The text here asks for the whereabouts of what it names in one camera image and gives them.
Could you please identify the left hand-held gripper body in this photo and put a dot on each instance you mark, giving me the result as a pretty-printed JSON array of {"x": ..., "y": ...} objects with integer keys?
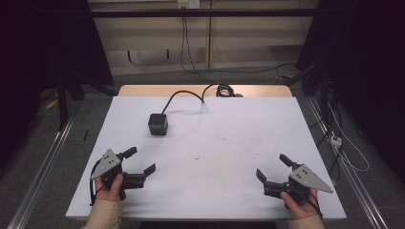
[{"x": 108, "y": 162}]

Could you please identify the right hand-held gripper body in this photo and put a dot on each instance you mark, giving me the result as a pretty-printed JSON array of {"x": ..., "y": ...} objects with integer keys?
[{"x": 307, "y": 180}]

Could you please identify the person's right hand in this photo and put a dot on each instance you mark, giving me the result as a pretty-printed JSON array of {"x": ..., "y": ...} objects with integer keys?
[{"x": 301, "y": 206}]

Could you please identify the person's left hand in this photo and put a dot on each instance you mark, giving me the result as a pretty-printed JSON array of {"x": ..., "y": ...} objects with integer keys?
[{"x": 110, "y": 190}]

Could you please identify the black cube power adapter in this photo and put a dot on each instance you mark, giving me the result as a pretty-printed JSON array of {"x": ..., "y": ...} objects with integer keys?
[{"x": 158, "y": 124}]

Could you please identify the white table mat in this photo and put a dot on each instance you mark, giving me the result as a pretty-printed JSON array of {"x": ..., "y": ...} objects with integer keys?
[{"x": 223, "y": 152}]

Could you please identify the white power strip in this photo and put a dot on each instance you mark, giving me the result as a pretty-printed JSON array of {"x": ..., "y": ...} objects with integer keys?
[{"x": 336, "y": 141}]

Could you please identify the wooden table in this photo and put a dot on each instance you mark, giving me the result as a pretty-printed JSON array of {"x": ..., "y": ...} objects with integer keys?
[{"x": 261, "y": 91}]

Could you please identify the black metal stand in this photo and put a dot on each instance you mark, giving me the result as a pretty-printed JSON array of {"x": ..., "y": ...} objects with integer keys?
[{"x": 62, "y": 105}]

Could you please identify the black curtain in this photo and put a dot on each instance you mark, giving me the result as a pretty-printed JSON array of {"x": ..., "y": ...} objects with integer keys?
[
  {"x": 38, "y": 47},
  {"x": 369, "y": 63}
]

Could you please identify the metal floor rail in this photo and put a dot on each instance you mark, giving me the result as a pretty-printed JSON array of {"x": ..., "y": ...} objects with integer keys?
[
  {"x": 41, "y": 178},
  {"x": 353, "y": 178}
]

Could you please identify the black horizontal frame bar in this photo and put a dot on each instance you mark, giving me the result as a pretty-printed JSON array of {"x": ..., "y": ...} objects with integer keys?
[{"x": 203, "y": 13}]

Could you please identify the white wall socket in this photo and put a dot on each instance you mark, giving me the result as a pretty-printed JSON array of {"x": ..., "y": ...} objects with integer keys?
[{"x": 188, "y": 3}]

